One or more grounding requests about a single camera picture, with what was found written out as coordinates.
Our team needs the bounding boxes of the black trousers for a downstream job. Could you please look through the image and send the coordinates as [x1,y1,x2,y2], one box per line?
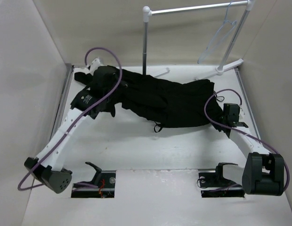
[74,69,223,129]

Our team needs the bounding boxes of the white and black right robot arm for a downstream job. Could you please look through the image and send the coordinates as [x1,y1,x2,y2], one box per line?
[213,104,284,196]

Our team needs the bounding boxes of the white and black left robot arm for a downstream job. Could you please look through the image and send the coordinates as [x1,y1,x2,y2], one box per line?
[24,66,123,194]

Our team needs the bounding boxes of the pale blue clothes hanger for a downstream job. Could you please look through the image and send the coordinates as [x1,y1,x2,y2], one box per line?
[197,1,237,64]

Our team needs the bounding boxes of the white metal clothes rack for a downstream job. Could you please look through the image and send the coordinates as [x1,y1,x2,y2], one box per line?
[142,0,255,79]

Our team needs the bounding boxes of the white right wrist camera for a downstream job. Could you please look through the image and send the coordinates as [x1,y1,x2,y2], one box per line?
[239,106,245,119]

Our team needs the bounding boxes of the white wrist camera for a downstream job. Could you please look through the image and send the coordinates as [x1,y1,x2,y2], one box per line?
[239,106,245,119]
[87,57,104,73]

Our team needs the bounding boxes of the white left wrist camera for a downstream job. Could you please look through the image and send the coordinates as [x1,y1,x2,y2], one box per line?
[87,57,104,73]

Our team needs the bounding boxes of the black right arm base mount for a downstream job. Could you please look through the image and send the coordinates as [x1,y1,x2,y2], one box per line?
[196,170,245,198]

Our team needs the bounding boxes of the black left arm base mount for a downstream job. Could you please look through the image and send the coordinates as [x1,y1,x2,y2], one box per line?
[71,162,116,198]

